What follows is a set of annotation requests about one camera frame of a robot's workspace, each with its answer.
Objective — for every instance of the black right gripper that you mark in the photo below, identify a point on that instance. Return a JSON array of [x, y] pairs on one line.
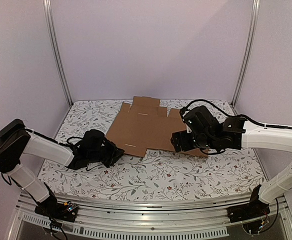
[[179, 141]]

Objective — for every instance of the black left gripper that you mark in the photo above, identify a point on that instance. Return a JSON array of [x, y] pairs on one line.
[[115, 152]]

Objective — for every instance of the brown cardboard paper box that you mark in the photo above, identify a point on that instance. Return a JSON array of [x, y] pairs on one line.
[[144, 125]]

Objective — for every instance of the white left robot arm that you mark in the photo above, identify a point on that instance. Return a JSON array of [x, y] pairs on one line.
[[17, 140]]

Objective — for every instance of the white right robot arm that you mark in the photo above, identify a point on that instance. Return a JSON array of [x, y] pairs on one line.
[[241, 132]]

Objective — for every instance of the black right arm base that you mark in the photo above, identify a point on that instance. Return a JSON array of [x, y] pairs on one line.
[[253, 209]]

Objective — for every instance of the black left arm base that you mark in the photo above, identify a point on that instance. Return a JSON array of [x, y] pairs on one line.
[[66, 211]]

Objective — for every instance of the floral patterned table mat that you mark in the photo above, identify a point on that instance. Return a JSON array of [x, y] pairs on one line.
[[159, 176]]

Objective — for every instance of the aluminium front rail frame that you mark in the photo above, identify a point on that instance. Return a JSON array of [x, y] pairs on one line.
[[101, 219]]

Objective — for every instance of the right aluminium corner post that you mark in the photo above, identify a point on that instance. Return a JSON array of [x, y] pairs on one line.
[[247, 52]]

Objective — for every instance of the aluminium corner post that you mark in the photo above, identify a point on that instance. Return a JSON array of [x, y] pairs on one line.
[[247, 52], [55, 49]]

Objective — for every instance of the left aluminium corner post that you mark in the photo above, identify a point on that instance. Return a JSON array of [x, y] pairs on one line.
[[55, 49]]

